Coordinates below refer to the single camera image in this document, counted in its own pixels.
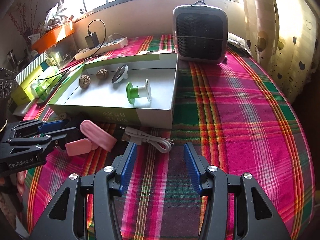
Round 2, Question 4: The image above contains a green and white spool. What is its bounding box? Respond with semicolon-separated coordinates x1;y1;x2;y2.
126;79;152;105

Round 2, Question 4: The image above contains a pink and green plaid tablecloth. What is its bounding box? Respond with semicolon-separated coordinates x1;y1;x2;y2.
22;34;316;240

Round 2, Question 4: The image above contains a grey fan heater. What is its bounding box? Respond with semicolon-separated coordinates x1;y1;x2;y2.
172;1;228;64

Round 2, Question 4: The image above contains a dried twig decoration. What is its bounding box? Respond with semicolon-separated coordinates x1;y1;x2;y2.
9;0;44;40

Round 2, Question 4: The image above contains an orange tray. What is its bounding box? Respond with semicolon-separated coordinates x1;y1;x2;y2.
31;21;75;54

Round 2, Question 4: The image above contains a pink case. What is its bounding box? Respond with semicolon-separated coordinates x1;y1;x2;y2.
65;119;118;157

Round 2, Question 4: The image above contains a deeply pitted brown walnut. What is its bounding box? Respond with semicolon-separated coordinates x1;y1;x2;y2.
79;74;90;89

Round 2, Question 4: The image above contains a white power plug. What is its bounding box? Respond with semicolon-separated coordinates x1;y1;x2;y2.
107;32;123;43

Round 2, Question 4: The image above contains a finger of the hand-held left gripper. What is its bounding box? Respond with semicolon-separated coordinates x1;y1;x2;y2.
7;127;80;155
6;119;70;134

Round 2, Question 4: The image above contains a green plastic bottle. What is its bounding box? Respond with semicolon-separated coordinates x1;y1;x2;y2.
30;67;63;98

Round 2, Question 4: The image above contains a cream heart print curtain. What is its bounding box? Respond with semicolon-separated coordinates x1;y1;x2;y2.
241;0;318;105

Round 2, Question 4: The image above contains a black charger cable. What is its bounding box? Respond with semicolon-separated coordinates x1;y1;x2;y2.
86;19;107;55

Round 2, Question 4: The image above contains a black charger adapter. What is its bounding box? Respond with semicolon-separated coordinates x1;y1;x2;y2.
85;32;98;49

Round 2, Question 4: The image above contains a thin black cable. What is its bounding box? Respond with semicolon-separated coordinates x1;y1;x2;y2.
35;69;68;81

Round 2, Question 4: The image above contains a white power strip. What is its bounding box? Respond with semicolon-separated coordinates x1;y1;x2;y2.
75;37;128;60

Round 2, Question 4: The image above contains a green and white cardboard box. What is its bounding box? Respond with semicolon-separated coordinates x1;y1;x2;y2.
48;53;179;130

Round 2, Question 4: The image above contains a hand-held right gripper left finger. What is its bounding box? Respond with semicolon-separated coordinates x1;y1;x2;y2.
29;142;138;240

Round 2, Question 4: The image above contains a white usb cable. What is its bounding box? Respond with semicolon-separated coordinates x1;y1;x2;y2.
120;126;175;153

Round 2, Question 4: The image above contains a black and white round device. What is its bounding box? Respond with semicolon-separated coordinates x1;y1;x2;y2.
111;64;129;84

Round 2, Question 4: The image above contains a white plastic bag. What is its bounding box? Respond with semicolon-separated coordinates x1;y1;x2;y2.
45;2;73;27

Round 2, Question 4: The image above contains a striped gift box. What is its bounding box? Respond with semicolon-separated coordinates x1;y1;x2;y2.
14;52;50;85

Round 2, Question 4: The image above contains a yellow-green cardboard box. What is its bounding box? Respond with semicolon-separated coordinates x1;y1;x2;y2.
10;62;60;105

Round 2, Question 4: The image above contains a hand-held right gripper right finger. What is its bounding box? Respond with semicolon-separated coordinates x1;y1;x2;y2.
183;142;292;240

